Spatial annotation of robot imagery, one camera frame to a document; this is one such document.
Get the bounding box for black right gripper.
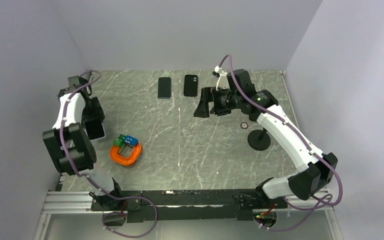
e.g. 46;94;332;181
194;86;242;118

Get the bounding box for black phone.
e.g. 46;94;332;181
84;119;106;140

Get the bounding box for blue phone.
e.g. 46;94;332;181
157;77;172;99

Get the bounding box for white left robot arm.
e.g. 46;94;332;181
42;74;124;210

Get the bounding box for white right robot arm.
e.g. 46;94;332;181
193;66;338;208

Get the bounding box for green toy brick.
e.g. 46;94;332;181
113;134;125;148

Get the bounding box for round poker chip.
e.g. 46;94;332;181
240;122;249;129

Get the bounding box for blue toy brick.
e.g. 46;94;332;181
123;135;139;148

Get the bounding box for black microphone stand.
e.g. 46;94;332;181
247;129;271;151

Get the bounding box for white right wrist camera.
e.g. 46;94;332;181
213;65;229;90

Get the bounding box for orange ring toy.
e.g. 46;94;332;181
109;142;143;167

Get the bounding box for aluminium frame rail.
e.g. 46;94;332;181
41;188;335;216

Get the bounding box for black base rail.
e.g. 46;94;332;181
89;188;288;223

